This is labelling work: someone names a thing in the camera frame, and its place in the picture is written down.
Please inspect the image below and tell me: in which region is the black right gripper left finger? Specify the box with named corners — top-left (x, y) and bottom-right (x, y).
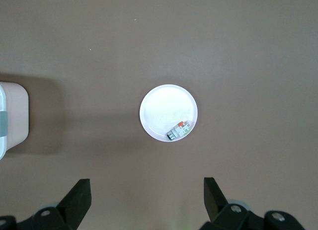
top-left (0, 178), bottom-right (92, 230)

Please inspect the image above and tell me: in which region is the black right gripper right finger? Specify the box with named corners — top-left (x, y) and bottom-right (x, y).
top-left (200, 176), bottom-right (305, 230)

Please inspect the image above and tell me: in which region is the white lidded storage box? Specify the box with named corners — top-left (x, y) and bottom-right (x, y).
top-left (0, 81), bottom-right (30, 161)

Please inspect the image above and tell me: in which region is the pink round plate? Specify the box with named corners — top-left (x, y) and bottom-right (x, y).
top-left (139, 84), bottom-right (199, 142)

